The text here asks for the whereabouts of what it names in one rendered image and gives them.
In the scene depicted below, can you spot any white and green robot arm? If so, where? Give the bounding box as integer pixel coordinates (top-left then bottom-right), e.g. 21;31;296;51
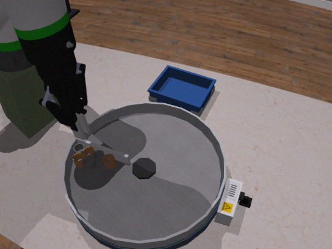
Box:
0;0;76;72

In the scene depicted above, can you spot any grey metal bushing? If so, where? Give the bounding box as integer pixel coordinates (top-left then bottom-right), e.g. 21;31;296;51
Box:
82;156;96;171
92;150;105;165
73;143;85;154

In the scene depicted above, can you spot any bronze bushing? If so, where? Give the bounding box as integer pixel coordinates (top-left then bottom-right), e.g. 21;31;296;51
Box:
103;154;116;169
83;146;95;157
73;153;84;167

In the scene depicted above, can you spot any blue shallow tray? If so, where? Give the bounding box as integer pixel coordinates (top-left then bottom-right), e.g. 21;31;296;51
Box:
148;65;216;117

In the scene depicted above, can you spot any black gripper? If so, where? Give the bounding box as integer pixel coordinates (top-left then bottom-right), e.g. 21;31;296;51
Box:
35;52;90;140

